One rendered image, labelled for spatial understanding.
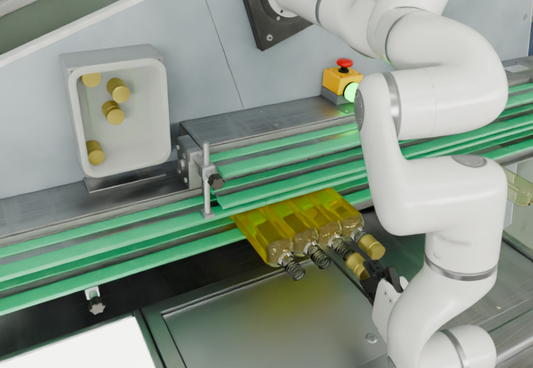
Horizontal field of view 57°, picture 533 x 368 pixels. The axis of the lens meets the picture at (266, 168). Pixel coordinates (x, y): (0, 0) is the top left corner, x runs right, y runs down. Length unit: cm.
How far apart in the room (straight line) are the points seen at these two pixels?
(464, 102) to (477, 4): 97
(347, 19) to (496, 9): 81
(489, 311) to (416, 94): 73
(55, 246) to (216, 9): 56
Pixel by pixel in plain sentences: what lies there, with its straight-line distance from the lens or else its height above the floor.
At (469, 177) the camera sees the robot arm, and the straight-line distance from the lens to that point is 57.
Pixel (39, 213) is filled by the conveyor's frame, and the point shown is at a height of 84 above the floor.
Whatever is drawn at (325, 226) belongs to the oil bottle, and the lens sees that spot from 102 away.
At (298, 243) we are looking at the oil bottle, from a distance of 99.
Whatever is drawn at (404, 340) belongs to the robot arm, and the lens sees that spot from 67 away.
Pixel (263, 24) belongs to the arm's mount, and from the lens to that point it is 109.
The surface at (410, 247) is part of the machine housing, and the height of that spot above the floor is 105.
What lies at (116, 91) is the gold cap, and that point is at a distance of 98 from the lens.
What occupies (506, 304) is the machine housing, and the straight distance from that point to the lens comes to 126.
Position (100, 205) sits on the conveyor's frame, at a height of 86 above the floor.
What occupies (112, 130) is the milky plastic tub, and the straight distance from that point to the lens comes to 106.
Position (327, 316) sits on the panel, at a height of 116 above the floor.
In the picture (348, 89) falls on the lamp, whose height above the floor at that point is 84.
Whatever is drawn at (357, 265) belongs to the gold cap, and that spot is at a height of 118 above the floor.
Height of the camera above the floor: 169
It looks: 47 degrees down
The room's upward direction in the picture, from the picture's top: 135 degrees clockwise
